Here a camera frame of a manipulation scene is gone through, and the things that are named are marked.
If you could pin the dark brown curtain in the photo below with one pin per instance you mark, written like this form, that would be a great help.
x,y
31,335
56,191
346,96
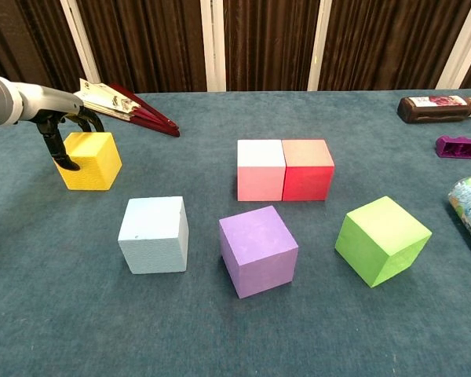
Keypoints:
x,y
149,39

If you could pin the pink foam cube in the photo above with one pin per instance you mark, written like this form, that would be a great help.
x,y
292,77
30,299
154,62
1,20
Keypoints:
x,y
261,180

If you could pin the red foam cube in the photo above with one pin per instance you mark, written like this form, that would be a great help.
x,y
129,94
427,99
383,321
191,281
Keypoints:
x,y
308,180

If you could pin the purple foam cube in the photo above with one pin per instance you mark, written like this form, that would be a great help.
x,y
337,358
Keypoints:
x,y
259,255

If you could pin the brown bottle with white cap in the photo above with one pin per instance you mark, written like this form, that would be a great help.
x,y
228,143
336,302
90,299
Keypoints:
x,y
435,110

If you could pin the purple plastic block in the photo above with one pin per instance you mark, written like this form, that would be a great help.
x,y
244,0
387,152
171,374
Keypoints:
x,y
457,149

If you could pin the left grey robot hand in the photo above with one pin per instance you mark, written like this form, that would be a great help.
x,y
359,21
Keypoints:
x,y
49,100

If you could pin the white frame post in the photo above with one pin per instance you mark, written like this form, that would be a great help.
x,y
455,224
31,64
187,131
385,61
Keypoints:
x,y
321,51
212,47
469,39
79,43

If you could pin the yellow foam cube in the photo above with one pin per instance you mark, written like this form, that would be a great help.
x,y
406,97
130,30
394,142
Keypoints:
x,y
94,169

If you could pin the green foam cube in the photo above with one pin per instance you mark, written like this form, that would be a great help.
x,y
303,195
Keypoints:
x,y
377,239

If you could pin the light blue foam cube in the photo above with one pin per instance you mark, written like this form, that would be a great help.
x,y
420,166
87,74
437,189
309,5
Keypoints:
x,y
151,251

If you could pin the red and white folding fan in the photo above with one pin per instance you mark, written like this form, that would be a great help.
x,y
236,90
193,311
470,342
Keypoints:
x,y
121,106

